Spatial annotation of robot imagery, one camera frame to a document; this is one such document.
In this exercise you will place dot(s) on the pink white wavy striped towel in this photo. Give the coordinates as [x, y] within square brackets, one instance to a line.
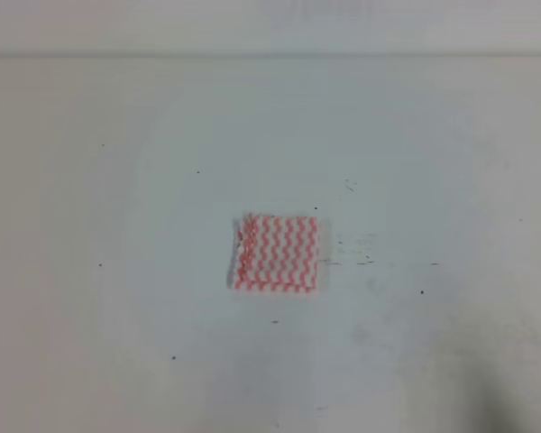
[275, 254]

